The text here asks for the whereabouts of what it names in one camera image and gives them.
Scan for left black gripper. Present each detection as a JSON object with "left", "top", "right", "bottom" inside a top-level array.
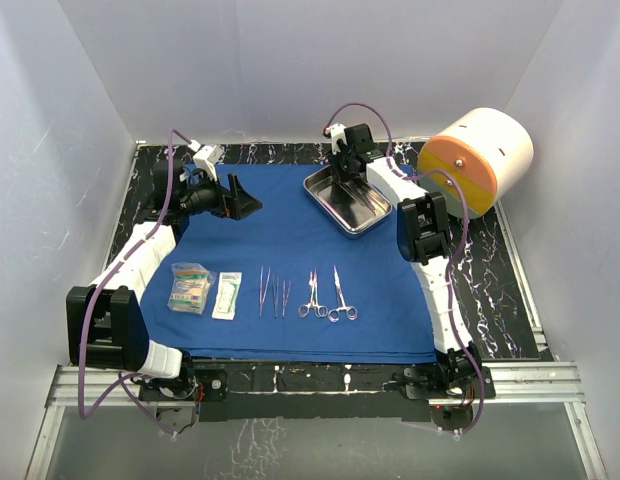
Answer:
[{"left": 180, "top": 169, "right": 262, "bottom": 221}]

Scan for metal instrument tray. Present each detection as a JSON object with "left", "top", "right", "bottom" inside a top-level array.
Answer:
[{"left": 303, "top": 166, "right": 393, "bottom": 239}]

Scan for white suture packet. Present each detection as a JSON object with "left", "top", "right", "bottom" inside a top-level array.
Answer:
[{"left": 212, "top": 272, "right": 242, "bottom": 320}]

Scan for blue surgical drape cloth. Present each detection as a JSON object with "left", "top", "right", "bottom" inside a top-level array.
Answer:
[{"left": 140, "top": 164, "right": 435, "bottom": 364}]

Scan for glove packet teal orange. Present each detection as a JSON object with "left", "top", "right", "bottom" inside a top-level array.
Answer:
[{"left": 168, "top": 264, "right": 211, "bottom": 312}]

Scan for green packaged surgical supplies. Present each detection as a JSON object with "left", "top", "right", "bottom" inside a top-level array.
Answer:
[{"left": 167, "top": 262, "right": 217, "bottom": 316}]

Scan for steel hemostat clamp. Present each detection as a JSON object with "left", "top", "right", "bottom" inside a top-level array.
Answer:
[{"left": 298, "top": 269, "right": 328, "bottom": 318}]

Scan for steel surgical scissors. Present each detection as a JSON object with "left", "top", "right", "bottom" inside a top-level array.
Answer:
[{"left": 327, "top": 266, "right": 358, "bottom": 323}]

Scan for steel scalpel handle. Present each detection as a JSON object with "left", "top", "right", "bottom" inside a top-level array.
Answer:
[{"left": 341, "top": 180, "right": 383, "bottom": 216}]

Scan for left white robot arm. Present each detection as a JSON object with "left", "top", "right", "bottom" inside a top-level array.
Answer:
[{"left": 66, "top": 160, "right": 263, "bottom": 399}]

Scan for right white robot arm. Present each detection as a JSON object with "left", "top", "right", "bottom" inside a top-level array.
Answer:
[{"left": 323, "top": 123, "right": 479, "bottom": 397}]

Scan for white cylindrical drawer container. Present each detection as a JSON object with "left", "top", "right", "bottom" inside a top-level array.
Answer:
[{"left": 417, "top": 107, "right": 534, "bottom": 219}]

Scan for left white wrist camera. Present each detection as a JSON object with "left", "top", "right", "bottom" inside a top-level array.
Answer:
[{"left": 188, "top": 140, "right": 224, "bottom": 181}]

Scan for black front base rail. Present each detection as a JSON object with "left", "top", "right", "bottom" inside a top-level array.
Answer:
[{"left": 140, "top": 362, "right": 496, "bottom": 422}]

